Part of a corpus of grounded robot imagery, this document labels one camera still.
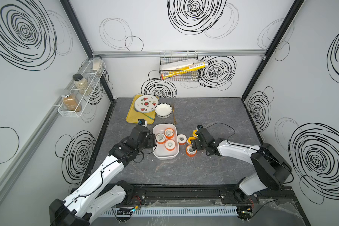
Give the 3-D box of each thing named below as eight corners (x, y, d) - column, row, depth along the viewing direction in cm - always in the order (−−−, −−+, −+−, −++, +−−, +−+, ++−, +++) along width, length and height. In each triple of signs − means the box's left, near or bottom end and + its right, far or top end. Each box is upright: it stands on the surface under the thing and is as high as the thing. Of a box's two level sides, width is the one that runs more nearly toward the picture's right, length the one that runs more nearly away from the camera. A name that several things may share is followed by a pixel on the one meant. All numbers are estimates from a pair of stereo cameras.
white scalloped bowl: (154, 118, 109) (153, 115, 106) (155, 105, 118) (155, 102, 115) (172, 119, 109) (172, 116, 106) (172, 105, 118) (172, 102, 115)
